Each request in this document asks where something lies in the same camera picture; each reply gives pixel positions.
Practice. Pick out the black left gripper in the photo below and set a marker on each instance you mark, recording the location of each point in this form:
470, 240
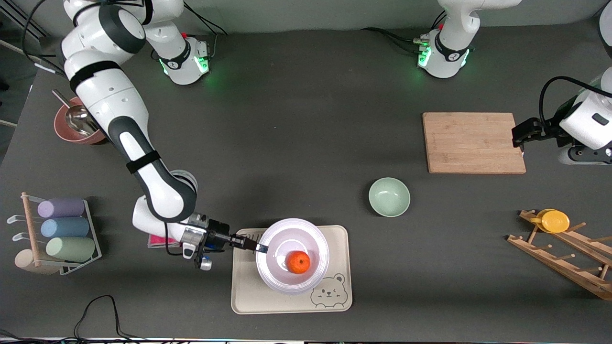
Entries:
539, 130

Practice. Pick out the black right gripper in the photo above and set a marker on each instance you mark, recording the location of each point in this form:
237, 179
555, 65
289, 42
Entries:
219, 237

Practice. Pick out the white round plate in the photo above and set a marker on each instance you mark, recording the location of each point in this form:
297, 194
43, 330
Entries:
277, 267

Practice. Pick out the orange fruit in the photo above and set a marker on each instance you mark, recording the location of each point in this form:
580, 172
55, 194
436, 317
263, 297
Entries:
298, 262

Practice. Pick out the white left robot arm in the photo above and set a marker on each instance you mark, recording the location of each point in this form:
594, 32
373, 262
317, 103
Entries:
590, 122

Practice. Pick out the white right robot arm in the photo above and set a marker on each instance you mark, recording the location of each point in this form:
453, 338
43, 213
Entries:
114, 105

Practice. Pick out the cream tray with bear print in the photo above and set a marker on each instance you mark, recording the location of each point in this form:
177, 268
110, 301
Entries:
248, 296

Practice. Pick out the wooden cutting board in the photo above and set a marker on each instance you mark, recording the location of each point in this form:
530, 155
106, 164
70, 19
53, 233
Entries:
471, 143

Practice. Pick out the pink folded cloth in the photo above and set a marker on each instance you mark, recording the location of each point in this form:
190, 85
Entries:
158, 241

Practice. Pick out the yellow cup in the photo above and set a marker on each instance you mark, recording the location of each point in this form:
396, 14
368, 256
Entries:
554, 221

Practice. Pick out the wooden peg drying rack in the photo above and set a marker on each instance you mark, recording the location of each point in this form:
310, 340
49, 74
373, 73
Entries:
564, 263

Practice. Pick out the mint green bowl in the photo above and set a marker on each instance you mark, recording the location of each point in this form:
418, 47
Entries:
389, 197

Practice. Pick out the mint green cup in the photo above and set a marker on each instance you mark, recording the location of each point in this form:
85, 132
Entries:
71, 249

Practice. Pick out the blue cup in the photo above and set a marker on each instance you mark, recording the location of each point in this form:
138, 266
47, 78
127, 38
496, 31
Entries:
64, 227

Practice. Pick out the purple cup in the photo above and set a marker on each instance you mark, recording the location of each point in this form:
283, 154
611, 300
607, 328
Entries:
61, 208

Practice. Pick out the metal scoop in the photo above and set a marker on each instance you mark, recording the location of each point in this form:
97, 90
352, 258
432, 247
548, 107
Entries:
76, 117

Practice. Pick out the pink ribbed bowl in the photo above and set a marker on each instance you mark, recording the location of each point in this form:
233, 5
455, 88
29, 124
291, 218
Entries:
64, 133

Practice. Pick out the beige cup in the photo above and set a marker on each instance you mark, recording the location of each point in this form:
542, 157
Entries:
26, 263

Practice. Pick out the pale frame bar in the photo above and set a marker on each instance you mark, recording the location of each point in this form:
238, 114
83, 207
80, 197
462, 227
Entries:
19, 49

